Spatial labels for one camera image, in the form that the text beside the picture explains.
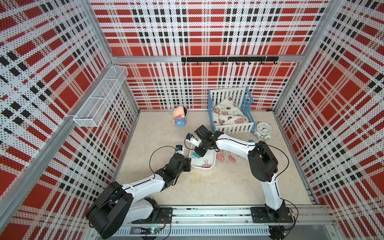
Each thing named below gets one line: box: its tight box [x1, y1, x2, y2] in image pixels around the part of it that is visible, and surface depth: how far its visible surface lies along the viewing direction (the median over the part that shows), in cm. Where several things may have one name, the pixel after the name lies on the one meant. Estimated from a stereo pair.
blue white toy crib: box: [208, 87, 257, 135], surface depth 113 cm
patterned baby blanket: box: [213, 97, 250, 126], surface depth 117 cm
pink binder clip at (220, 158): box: [216, 149, 225, 163], surface depth 95 cm
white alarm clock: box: [254, 121, 272, 141], surface depth 106 cm
